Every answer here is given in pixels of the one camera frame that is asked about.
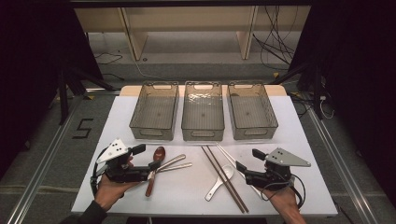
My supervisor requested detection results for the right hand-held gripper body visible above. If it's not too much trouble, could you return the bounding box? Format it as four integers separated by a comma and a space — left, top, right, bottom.
244, 147, 312, 191

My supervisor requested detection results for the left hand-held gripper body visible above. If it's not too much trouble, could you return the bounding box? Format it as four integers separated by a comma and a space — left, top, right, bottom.
95, 138, 153, 184

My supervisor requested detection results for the brown wooden spoon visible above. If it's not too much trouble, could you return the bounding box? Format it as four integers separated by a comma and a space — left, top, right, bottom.
145, 146, 166, 198

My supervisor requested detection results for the white ceramic spoon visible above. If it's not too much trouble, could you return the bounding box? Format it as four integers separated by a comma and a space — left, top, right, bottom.
204, 164, 235, 203

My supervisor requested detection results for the white chopstick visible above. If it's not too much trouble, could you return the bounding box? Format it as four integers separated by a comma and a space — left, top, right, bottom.
216, 143, 265, 200

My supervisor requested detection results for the silver metal fork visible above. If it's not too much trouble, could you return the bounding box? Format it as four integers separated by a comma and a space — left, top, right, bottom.
159, 161, 193, 174

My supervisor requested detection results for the grey transparent plastic bin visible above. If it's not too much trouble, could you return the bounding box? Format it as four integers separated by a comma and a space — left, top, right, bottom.
129, 81, 180, 142
181, 80, 226, 143
226, 80, 279, 141

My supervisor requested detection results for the person's left hand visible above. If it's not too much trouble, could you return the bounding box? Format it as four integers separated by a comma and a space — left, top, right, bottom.
93, 174, 140, 213

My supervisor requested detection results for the person's right hand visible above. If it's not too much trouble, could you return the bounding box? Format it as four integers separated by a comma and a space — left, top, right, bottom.
259, 185, 302, 219

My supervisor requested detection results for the white table sheet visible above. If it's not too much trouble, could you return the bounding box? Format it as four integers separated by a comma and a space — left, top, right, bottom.
70, 94, 339, 217

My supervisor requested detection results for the black metal stand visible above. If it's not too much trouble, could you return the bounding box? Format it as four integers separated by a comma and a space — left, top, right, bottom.
270, 59, 325, 120
56, 62, 117, 126

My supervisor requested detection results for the light wooden shelf unit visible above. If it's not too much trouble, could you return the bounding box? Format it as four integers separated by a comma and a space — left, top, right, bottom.
74, 6, 312, 62

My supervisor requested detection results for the black curtain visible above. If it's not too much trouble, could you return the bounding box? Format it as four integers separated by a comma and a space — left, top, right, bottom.
288, 0, 396, 200
0, 0, 105, 181

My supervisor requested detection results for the left hand-held gripper cable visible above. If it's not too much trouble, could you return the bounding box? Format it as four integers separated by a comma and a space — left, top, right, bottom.
90, 147, 108, 198

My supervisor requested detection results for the hand-held gripper cable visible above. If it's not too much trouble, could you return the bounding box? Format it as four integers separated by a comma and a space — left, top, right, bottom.
261, 172, 307, 209
90, 147, 108, 198

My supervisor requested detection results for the right hand-held gripper cable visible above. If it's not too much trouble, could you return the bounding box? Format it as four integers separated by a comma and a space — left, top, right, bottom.
261, 172, 307, 209

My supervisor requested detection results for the long aluminium rail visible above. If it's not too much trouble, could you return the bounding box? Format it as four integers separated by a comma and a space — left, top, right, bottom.
6, 92, 87, 224
306, 108, 381, 224

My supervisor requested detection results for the short aluminium rail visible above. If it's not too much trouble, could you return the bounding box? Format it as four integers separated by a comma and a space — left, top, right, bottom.
85, 88, 121, 96

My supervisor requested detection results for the white floor cable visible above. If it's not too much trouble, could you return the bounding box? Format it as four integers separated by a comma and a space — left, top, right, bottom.
117, 46, 163, 81

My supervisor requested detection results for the thin black floor cable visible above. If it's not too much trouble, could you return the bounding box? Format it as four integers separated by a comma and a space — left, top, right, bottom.
93, 51, 124, 66

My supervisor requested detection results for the black floor cable bundle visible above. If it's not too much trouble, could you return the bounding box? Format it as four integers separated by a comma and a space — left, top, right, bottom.
251, 6, 301, 72

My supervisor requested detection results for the black frame bar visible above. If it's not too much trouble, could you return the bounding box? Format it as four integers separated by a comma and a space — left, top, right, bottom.
69, 0, 312, 8

